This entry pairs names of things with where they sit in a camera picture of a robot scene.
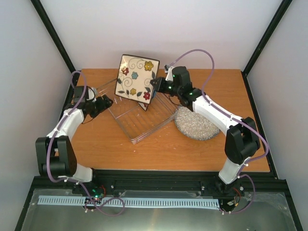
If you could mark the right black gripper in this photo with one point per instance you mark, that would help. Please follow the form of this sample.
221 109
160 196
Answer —
159 87

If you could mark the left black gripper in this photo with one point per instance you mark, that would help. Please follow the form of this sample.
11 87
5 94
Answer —
103 107

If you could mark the white square floral plate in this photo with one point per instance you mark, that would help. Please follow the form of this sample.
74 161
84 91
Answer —
143 106

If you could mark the chrome wire dish rack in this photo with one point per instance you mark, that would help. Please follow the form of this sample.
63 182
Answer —
137 123

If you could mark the grey speckled round plate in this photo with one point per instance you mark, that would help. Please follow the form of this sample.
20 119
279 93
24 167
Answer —
194 125

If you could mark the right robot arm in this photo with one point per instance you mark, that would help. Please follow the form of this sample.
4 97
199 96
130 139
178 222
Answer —
242 141

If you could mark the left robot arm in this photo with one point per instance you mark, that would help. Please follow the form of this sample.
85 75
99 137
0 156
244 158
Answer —
55 155

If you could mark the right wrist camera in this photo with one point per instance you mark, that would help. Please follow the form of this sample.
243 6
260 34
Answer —
179 76

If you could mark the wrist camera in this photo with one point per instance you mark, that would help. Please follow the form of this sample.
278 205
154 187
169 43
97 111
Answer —
179 76
89 96

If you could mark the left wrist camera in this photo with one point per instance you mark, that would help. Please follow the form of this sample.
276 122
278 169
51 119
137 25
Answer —
89 96

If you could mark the black aluminium frame rail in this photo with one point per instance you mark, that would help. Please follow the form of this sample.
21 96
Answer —
207 183

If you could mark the light blue cable duct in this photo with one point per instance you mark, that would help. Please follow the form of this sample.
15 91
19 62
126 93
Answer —
130 202

